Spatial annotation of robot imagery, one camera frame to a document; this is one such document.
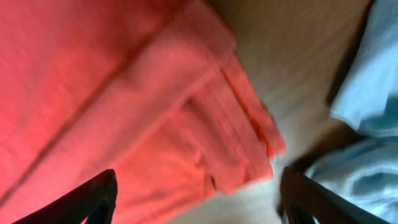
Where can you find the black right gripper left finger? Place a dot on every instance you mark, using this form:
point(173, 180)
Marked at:
point(91, 203)

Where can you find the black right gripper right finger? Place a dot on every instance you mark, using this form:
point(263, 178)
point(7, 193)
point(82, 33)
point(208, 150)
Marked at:
point(306, 201)

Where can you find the red t-shirt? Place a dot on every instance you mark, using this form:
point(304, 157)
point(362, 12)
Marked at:
point(151, 89)

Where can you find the light blue t-shirt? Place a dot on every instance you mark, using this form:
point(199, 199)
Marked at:
point(365, 174)

